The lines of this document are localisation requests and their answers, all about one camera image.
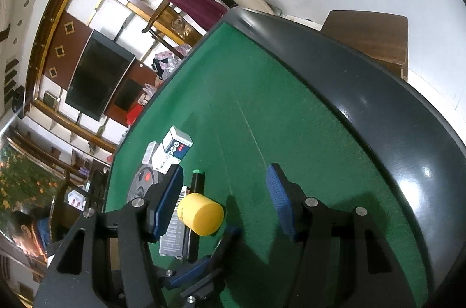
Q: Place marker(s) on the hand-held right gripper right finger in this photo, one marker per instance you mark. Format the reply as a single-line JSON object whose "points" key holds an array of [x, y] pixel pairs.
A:
{"points": [[280, 202]]}

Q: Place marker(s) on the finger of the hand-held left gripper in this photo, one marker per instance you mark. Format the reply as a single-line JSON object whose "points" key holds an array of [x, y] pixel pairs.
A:
{"points": [[191, 271], [227, 237]]}

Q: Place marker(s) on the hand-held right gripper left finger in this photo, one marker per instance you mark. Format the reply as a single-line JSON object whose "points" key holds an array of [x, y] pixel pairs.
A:
{"points": [[170, 200]]}

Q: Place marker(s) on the black tube with green cap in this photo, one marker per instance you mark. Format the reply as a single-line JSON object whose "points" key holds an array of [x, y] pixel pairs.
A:
{"points": [[198, 182]]}

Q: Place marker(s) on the yellow round jar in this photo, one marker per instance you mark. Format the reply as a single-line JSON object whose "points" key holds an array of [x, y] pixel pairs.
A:
{"points": [[202, 213]]}

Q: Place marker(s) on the white box with grey lid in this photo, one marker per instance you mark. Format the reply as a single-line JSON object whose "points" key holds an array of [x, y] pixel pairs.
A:
{"points": [[164, 164]]}

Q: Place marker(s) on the white box with blue print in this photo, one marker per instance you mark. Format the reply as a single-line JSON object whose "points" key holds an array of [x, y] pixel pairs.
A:
{"points": [[178, 146]]}

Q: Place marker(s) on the round grey table centre panel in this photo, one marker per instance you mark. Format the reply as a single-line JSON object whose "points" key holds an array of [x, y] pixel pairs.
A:
{"points": [[140, 180]]}

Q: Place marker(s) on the red bag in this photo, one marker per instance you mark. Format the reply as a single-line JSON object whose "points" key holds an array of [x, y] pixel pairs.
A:
{"points": [[134, 115]]}

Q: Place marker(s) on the floral cloth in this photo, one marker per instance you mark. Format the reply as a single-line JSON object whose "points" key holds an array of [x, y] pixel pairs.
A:
{"points": [[169, 60]]}

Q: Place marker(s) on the black flat television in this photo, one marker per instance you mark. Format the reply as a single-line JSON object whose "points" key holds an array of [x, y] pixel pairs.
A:
{"points": [[98, 75]]}

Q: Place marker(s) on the wooden chair with carved back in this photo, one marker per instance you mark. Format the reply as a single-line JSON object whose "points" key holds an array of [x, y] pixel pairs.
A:
{"points": [[178, 26]]}

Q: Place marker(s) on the brown wooden stool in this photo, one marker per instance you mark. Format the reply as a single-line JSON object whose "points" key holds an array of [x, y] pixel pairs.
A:
{"points": [[367, 35]]}

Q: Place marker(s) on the maroon garment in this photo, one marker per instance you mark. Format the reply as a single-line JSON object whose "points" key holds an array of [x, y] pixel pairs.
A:
{"points": [[200, 4]]}

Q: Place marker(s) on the floral wall painting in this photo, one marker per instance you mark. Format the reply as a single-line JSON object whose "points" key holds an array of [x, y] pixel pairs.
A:
{"points": [[22, 180]]}

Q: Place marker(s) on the wooden wall cabinet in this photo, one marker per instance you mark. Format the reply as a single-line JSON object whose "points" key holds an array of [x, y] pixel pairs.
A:
{"points": [[65, 38]]}

